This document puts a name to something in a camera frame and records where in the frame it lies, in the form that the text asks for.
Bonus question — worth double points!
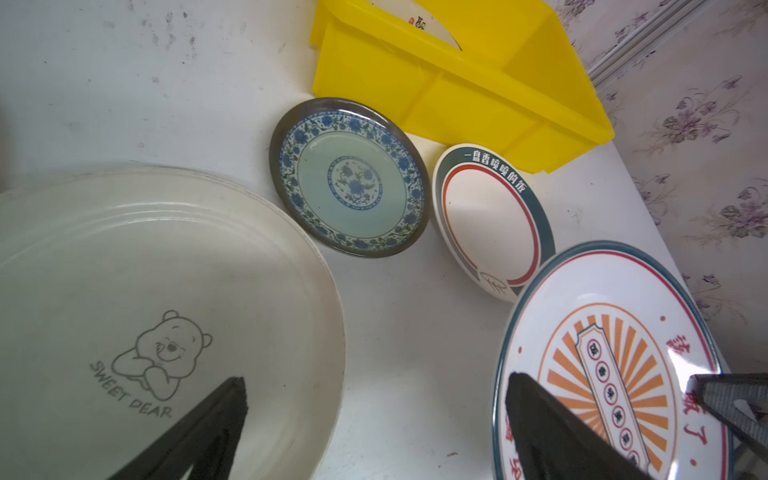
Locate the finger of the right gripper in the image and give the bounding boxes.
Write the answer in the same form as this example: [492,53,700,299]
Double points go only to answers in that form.
[689,373,767,462]

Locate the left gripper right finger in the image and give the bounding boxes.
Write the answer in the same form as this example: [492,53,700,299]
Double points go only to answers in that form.
[505,373,649,479]

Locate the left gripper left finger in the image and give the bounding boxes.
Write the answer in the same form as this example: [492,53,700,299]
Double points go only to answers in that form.
[112,377,248,479]

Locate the white plate orange sunburst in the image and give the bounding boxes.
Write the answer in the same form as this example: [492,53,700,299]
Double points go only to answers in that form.
[492,240,733,479]

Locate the plain white large plate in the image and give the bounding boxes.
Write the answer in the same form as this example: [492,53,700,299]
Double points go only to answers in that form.
[1,168,345,479]

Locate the white plate dark green rim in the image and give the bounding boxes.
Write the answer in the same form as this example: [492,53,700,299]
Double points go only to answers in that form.
[432,144,556,303]

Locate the small green patterned plate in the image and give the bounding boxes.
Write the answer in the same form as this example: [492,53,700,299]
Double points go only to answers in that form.
[269,97,431,258]

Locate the cream floral plate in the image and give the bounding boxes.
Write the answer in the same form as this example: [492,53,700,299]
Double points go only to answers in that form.
[369,0,462,51]

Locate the yellow plastic bin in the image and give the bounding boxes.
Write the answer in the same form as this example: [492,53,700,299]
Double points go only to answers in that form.
[310,1,614,174]

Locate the aluminium cage frame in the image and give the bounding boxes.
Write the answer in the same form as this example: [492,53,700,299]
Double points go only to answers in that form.
[588,0,713,89]

